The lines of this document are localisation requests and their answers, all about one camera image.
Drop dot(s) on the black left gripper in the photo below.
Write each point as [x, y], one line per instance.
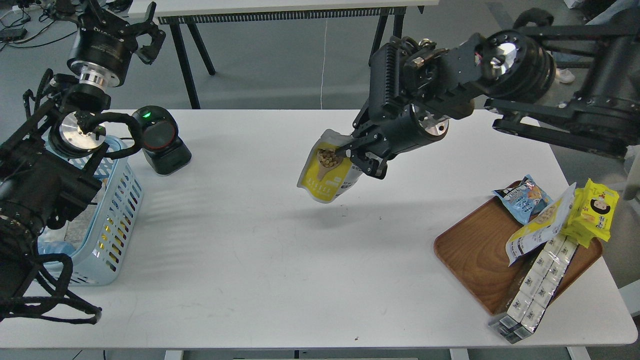
[99, 43]

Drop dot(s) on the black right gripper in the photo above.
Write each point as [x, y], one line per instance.
[376, 140]

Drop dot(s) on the yellow nut snack pouch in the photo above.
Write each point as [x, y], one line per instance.
[325, 176]

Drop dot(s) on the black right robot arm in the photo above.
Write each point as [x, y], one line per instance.
[416, 88]

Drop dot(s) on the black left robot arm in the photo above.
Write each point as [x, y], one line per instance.
[48, 164]

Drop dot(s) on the blue snack bag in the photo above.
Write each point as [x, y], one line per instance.
[524, 200]

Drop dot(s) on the white packet in basket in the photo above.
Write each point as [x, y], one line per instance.
[77, 230]

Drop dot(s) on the blue snack in basket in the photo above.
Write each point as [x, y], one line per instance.
[56, 248]

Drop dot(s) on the yellow cartoon snack pack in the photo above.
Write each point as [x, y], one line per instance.
[592, 214]

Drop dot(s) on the light blue plastic basket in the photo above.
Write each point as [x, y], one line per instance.
[99, 259]

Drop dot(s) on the black leg background table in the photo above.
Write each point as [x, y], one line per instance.
[175, 13]

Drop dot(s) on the black barcode scanner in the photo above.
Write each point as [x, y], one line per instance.
[164, 150]

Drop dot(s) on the brown wooden tray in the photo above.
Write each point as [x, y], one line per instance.
[474, 250]

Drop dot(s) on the white box multipack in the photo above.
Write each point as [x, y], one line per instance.
[530, 294]

